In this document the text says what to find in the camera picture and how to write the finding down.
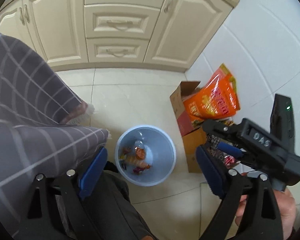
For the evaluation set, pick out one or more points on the orange foil snack bag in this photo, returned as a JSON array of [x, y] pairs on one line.
[[135, 158]]

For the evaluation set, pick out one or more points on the right hand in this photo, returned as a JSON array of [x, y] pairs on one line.
[[287, 208]]

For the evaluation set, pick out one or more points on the dark trousers leg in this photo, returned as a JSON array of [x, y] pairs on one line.
[[111, 211]]

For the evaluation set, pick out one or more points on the brown cardboard box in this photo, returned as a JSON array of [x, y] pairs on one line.
[[191, 135]]

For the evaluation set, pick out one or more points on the purple checked tablecloth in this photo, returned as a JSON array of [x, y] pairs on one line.
[[39, 127]]

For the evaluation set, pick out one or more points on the cream lower cabinets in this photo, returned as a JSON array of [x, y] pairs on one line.
[[153, 34]]

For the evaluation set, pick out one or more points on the light blue trash bin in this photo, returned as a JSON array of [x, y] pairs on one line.
[[160, 154]]

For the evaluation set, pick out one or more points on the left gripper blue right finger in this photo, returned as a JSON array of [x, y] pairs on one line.
[[261, 219]]

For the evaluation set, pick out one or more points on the orange rice bag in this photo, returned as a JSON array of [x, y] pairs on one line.
[[218, 99]]

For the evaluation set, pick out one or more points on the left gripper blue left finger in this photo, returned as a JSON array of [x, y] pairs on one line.
[[42, 219]]

